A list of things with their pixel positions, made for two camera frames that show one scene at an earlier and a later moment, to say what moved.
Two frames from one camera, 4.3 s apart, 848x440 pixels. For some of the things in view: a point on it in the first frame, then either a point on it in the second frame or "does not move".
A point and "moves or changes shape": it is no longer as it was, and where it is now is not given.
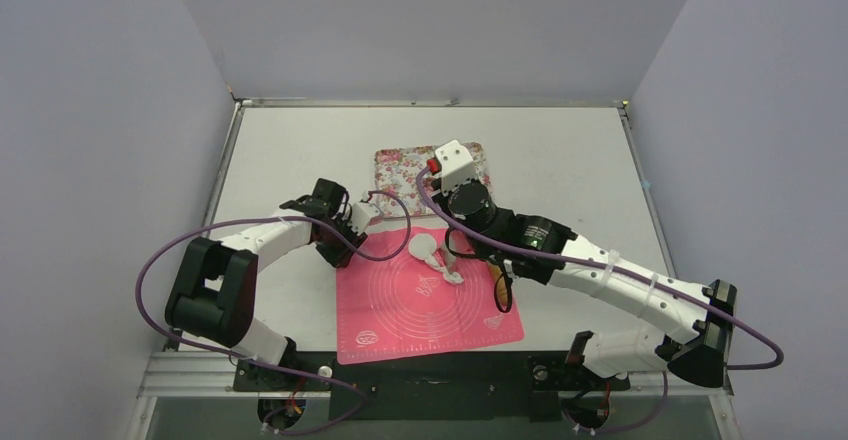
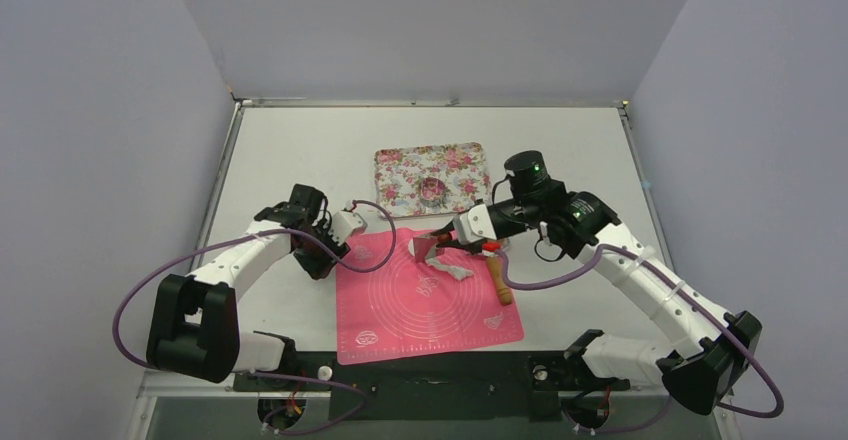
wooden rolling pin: x=501 y=283 does not move
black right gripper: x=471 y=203 → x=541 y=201
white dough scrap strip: x=444 y=261 moves or changes shape
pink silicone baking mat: x=401 y=306 does not move
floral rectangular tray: x=397 y=169 does not move
